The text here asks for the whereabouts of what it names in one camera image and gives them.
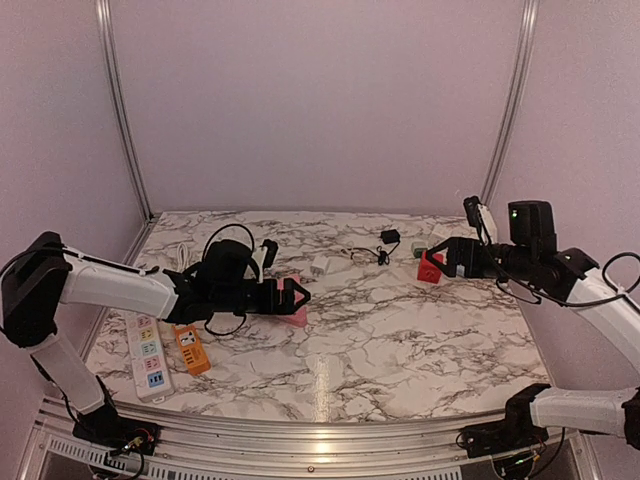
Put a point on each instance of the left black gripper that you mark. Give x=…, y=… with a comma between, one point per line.
x=270, y=304

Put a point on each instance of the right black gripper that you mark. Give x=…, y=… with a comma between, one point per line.
x=459, y=246

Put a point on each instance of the pink triangular power strip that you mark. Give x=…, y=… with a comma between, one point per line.
x=299, y=318

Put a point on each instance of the red cube socket adapter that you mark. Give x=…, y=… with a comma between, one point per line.
x=427, y=271

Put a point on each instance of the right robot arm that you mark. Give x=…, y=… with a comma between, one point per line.
x=570, y=279

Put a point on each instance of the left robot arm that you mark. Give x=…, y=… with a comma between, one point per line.
x=229, y=278

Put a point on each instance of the green plug adapter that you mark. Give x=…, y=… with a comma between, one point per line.
x=418, y=248

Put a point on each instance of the white travel adapter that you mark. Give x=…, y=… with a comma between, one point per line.
x=439, y=234

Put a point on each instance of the white usb charger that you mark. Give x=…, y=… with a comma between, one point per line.
x=319, y=266

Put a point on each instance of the orange power strip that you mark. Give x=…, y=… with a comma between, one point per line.
x=192, y=350

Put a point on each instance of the white pastel power strip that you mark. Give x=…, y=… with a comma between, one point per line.
x=149, y=368

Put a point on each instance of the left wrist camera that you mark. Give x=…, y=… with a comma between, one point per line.
x=264, y=256

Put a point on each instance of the black adapter with cable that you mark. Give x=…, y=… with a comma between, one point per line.
x=390, y=241

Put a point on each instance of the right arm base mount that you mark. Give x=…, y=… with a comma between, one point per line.
x=516, y=430

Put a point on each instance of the front aluminium rail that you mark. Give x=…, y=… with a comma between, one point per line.
x=204, y=447

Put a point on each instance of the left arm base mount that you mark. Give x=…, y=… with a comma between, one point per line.
x=106, y=427

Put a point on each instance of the right aluminium frame post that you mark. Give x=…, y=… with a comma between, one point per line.
x=515, y=94

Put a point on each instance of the aluminium frame post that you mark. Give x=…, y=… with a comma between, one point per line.
x=107, y=37
x=515, y=94

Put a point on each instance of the left aluminium frame post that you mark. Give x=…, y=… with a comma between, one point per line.
x=107, y=37

